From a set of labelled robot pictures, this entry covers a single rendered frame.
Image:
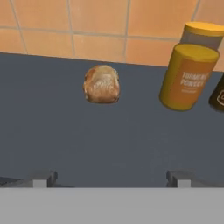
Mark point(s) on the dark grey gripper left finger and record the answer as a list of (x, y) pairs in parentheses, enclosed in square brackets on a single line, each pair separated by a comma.
[(43, 178)]

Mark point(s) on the yellow turmeric powder canister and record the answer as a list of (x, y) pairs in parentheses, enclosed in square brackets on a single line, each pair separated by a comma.
[(186, 78)]

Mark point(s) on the black bottle with label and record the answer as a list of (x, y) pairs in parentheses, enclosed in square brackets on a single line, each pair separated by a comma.
[(218, 96)]

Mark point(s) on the brown crusty bread loaf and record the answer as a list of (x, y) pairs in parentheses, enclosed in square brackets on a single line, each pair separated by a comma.
[(101, 84)]

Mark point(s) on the grey jar with yellow lid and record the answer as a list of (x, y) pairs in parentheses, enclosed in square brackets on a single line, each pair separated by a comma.
[(201, 35)]

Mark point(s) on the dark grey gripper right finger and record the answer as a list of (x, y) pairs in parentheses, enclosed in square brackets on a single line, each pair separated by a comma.
[(180, 178)]

